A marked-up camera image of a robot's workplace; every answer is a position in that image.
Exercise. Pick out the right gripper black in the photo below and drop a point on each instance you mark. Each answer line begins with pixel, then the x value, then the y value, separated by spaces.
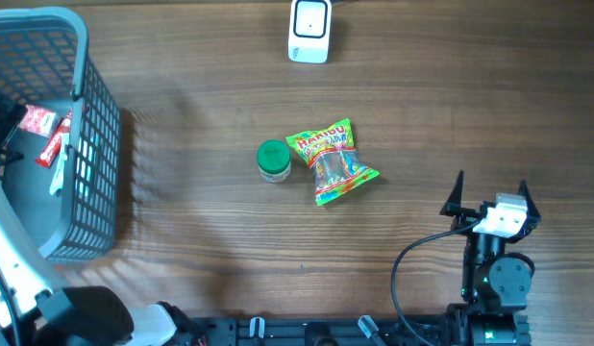
pixel 452 207

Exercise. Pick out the small red white box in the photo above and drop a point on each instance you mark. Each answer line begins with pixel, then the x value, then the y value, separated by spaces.
pixel 39 121

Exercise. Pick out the red stick sachet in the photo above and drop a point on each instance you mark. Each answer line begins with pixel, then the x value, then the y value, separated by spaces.
pixel 54 145

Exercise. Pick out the teal white tissue pack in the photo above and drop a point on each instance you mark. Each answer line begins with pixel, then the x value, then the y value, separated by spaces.
pixel 58 178

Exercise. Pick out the Haribo gummy bag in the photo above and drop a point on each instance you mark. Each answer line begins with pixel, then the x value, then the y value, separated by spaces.
pixel 333 157

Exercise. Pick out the green lid jar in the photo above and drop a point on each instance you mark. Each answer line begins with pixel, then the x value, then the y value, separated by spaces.
pixel 274 161

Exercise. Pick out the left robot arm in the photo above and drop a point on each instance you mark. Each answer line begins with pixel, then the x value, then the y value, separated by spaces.
pixel 36 308

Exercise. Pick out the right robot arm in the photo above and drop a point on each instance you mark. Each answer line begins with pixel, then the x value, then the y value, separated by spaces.
pixel 495 283

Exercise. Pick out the white barcode scanner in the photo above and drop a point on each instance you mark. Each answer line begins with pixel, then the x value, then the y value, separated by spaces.
pixel 309 31

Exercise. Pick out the grey plastic mesh basket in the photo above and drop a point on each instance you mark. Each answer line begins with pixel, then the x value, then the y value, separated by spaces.
pixel 44 61

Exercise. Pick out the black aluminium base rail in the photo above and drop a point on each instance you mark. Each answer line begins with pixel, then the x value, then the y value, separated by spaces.
pixel 436 329

